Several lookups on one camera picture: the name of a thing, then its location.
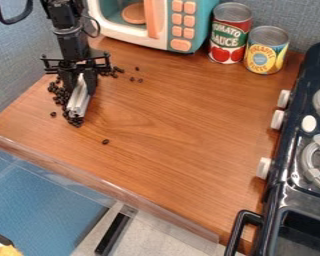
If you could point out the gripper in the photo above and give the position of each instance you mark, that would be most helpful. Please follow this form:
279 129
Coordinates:
76 62

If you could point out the silver bar tool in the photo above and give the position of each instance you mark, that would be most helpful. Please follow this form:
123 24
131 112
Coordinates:
79 99

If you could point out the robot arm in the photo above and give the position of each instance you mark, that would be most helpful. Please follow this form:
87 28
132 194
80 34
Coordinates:
68 20

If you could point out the pile of dark bits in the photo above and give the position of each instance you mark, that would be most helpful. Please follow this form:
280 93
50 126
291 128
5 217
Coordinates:
64 96

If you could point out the toy microwave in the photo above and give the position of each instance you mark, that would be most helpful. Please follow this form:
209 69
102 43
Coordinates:
158 21

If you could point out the red tomato sauce can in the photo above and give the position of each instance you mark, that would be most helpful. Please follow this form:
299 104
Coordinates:
229 33

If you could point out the yellow pineapple can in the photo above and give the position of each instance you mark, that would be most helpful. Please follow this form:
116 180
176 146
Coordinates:
266 50

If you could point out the toy stove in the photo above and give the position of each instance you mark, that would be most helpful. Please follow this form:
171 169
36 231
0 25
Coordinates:
300 160

